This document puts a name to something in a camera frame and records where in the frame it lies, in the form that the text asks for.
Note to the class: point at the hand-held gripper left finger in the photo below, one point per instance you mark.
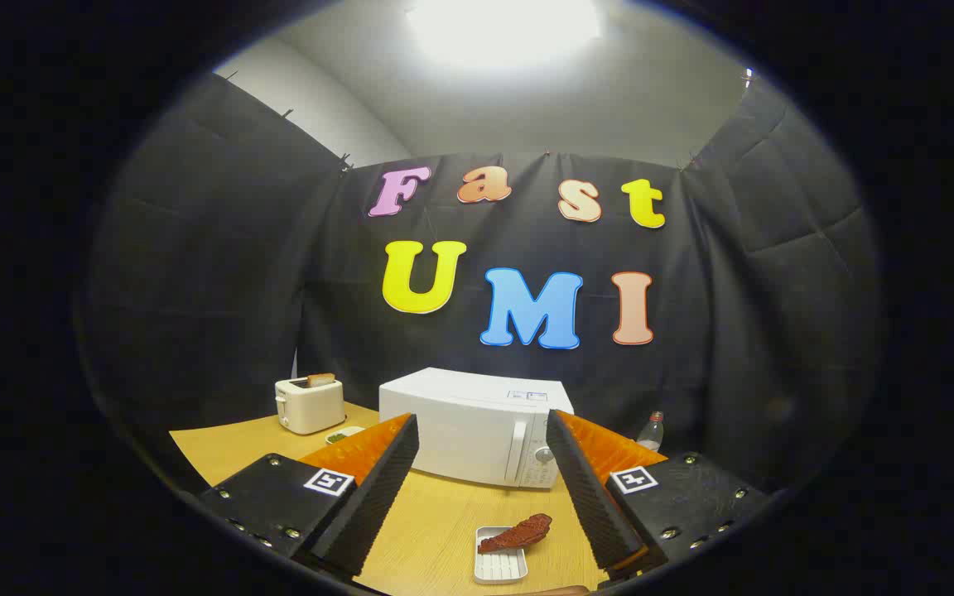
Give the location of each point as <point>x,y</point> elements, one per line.
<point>369,497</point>

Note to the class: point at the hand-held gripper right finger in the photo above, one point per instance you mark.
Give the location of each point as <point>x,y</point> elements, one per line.
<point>589,497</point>

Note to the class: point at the red-brown meat slice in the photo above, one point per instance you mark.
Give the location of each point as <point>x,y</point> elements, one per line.
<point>518,534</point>

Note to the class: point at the white toaster oven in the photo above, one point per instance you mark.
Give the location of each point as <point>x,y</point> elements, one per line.
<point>460,430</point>

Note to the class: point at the cream pop-up toaster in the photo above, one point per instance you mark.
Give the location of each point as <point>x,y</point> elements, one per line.
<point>311,410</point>

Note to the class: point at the white divided bean dish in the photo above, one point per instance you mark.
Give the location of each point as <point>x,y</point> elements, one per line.
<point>338,435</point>

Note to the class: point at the clear red-label plastic bottle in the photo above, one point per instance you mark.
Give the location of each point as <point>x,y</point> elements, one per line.
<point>651,434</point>

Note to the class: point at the small white ribbed tray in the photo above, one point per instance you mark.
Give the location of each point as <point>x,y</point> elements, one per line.
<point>500,567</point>

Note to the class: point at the toasted bread slice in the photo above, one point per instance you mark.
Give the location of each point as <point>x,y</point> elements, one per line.
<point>321,379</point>

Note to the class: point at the black backdrop cloth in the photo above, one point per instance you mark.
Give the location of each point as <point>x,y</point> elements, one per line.
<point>237,290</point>

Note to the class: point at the ceiling light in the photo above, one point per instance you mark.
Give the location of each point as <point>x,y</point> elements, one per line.
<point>502,29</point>

